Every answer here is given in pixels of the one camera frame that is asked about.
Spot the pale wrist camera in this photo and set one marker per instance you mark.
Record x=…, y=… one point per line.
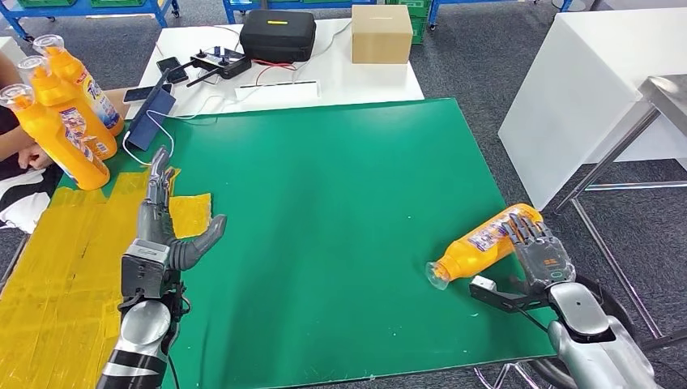
x=145, y=268
x=483, y=283

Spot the yellow taped sheet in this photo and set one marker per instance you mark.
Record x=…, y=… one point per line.
x=53, y=279

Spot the person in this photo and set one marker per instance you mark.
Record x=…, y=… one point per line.
x=27, y=156

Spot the white table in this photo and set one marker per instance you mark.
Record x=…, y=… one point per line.
x=574, y=96
x=8, y=51
x=365, y=83

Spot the black remote controller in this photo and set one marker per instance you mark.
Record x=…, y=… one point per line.
x=228, y=65

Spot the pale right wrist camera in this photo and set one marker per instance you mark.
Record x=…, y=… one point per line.
x=483, y=283

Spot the black smartphone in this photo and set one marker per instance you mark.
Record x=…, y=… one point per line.
x=171, y=70

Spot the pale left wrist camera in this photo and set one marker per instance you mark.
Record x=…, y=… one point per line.
x=145, y=268

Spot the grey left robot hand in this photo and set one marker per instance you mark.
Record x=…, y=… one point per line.
x=155, y=220

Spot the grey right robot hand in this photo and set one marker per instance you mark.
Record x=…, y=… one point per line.
x=545, y=263

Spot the green plastic crate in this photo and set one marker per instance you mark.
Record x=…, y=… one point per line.
x=118, y=2
x=418, y=21
x=45, y=2

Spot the black round stool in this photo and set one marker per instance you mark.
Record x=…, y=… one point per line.
x=617, y=311

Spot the brown cardboard box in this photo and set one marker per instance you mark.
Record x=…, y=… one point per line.
x=382, y=38

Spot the orange detergent bottle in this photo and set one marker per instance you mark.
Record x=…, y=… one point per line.
x=107, y=107
x=53, y=91
x=472, y=257
x=43, y=139

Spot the green table mat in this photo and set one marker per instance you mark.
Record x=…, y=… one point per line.
x=322, y=215

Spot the steel frame table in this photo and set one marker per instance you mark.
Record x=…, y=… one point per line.
x=668, y=96

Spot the white power strip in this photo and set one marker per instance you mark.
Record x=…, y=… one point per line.
x=278, y=92

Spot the black carrying case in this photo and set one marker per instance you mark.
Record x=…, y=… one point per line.
x=278, y=38

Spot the tablet in blue cover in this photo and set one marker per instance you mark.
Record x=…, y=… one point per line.
x=150, y=126

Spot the blue metal rack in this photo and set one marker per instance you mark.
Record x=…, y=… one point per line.
x=166, y=13

